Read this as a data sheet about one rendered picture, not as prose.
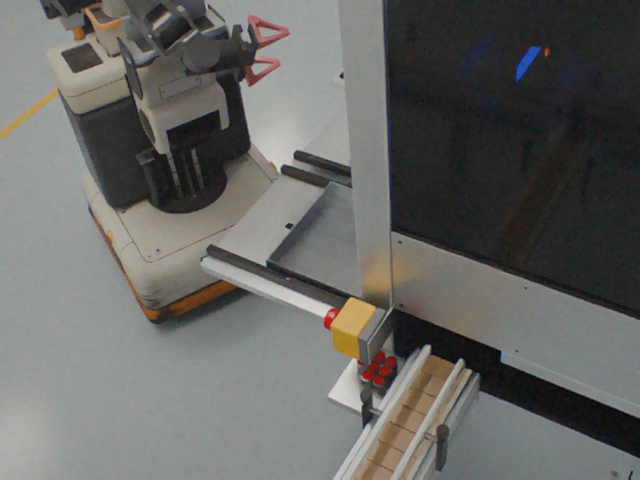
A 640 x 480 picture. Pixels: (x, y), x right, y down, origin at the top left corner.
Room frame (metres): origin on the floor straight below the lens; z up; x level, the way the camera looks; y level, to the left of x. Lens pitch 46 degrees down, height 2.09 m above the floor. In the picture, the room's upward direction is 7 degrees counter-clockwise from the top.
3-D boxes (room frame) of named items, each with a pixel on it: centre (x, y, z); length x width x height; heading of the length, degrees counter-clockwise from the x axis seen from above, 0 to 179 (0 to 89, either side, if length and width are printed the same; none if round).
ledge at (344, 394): (0.80, -0.07, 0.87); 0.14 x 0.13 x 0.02; 54
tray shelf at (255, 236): (1.29, -0.14, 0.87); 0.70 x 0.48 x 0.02; 144
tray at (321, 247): (1.11, -0.09, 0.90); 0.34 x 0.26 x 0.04; 54
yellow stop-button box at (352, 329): (0.84, -0.04, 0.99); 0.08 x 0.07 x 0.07; 54
